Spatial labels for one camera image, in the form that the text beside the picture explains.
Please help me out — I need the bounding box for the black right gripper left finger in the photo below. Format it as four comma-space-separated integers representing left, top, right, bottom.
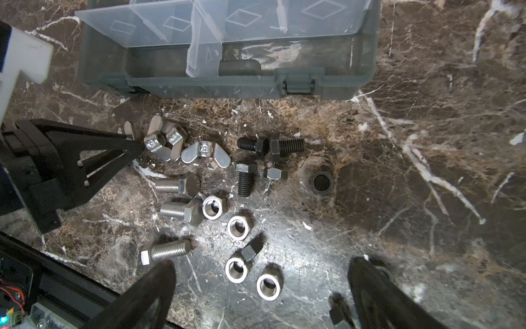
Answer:
83, 260, 176, 328

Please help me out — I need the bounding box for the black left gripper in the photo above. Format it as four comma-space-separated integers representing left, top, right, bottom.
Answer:
1, 119, 145, 234

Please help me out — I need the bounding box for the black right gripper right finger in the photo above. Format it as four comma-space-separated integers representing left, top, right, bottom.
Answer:
347, 257, 445, 328

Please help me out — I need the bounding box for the silver wing nut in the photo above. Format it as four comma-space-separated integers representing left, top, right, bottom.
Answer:
162, 121, 188, 160
180, 141, 231, 168
143, 115, 171, 162

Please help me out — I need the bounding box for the silver hex bolt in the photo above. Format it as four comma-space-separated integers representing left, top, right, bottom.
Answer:
154, 174, 201, 198
139, 240, 192, 266
160, 199, 204, 227

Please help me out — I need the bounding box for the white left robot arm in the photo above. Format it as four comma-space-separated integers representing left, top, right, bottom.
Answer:
1, 23, 144, 234

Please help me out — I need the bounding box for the black nut near finger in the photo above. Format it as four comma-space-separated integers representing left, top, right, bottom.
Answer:
330, 298, 355, 329

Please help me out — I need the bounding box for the silver hex nut upper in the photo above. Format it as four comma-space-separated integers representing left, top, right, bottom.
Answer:
202, 195, 227, 221

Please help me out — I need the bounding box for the small black hex nut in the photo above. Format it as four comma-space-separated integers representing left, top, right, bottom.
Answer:
241, 237, 264, 263

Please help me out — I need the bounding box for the black round nut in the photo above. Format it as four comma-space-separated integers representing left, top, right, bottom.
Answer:
310, 171, 334, 195

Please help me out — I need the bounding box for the black hex bolt lower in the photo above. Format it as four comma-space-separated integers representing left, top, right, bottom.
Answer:
236, 162, 258, 197

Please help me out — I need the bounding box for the black hex bolt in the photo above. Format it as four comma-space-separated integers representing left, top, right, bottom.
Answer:
236, 162, 258, 197
237, 137, 269, 159
270, 138, 305, 163

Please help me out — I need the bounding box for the small silver hex nut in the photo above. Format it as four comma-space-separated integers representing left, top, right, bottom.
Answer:
264, 167, 288, 181

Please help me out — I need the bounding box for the black hex bolt left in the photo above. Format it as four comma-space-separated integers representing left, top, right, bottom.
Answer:
237, 137, 269, 159

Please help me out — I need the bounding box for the black hex bolt right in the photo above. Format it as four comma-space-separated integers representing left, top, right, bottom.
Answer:
270, 138, 305, 163

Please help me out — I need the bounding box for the clear grey compartment organizer box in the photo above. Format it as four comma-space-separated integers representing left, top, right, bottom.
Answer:
75, 0, 382, 100

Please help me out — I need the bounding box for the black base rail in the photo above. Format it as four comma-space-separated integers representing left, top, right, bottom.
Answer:
0, 232, 182, 329

